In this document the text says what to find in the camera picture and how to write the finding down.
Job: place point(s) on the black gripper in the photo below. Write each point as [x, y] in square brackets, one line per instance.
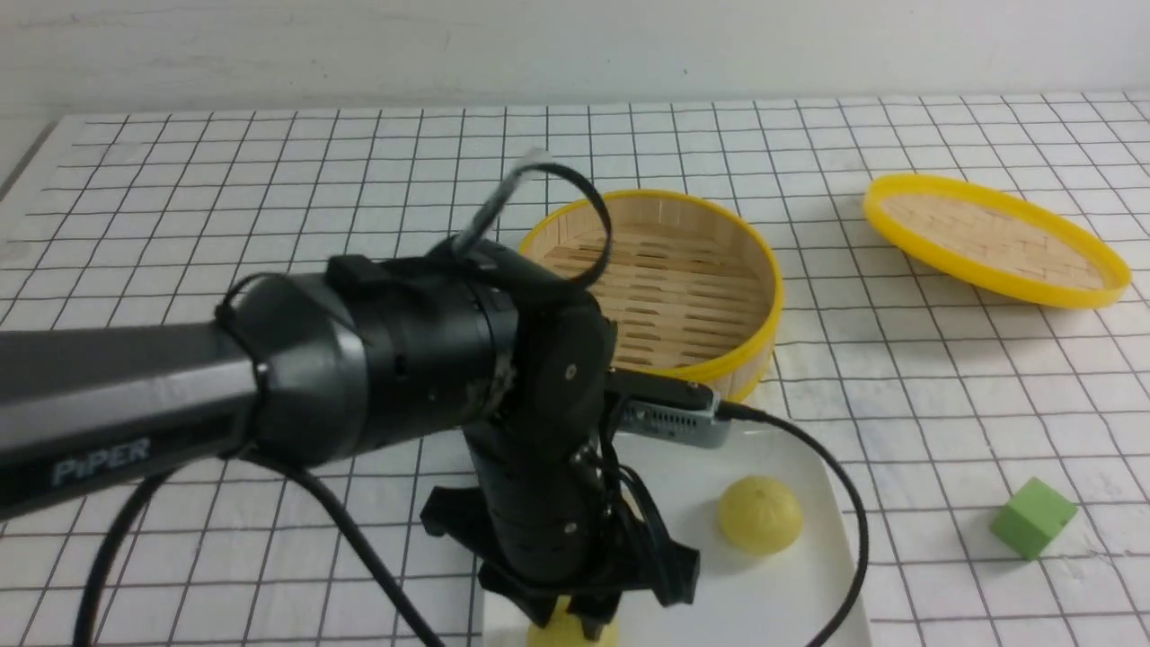
[562, 530]

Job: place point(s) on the yellow steamed bun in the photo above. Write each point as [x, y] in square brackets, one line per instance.
[565, 629]
[760, 515]

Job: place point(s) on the yellow-rimmed bamboo steamer lid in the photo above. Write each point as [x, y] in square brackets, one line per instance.
[996, 242]

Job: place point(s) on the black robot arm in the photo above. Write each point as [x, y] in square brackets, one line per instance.
[295, 371]

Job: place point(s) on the white square plate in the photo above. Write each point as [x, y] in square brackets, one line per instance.
[740, 600]

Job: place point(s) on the yellow-rimmed bamboo steamer basket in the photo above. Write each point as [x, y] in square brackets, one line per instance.
[694, 290]

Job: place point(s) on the white grid-pattern tablecloth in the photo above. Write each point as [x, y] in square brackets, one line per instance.
[940, 399]

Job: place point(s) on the green cube block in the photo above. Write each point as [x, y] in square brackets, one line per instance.
[1032, 519]

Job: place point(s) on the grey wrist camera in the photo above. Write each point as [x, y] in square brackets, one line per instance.
[659, 407]

